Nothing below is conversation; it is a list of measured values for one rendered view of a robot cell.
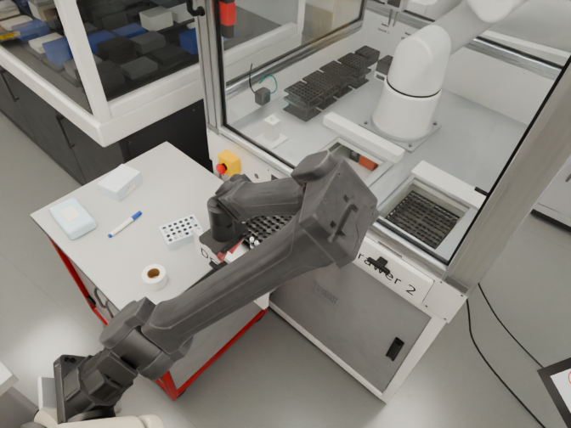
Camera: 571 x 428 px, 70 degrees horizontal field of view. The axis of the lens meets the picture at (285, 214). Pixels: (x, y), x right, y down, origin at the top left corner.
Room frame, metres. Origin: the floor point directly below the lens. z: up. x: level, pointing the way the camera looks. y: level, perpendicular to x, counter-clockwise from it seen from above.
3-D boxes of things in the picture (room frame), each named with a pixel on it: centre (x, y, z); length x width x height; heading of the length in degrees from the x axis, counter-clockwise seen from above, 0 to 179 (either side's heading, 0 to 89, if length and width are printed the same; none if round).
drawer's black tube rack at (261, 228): (0.82, 0.02, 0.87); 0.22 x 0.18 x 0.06; 142
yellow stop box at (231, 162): (1.11, 0.22, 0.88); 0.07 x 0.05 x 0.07; 52
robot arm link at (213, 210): (0.62, 0.14, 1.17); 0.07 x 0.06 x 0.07; 159
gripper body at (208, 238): (0.62, 0.15, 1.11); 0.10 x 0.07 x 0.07; 142
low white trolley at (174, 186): (0.93, 0.46, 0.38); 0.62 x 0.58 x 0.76; 52
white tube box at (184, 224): (0.86, 0.34, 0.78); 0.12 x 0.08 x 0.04; 124
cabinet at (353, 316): (1.26, -0.39, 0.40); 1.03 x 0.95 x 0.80; 52
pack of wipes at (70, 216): (0.88, 0.72, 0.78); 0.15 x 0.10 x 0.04; 47
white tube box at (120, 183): (1.06, 0.61, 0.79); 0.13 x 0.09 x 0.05; 156
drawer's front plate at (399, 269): (0.72, -0.30, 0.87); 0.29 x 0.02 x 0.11; 52
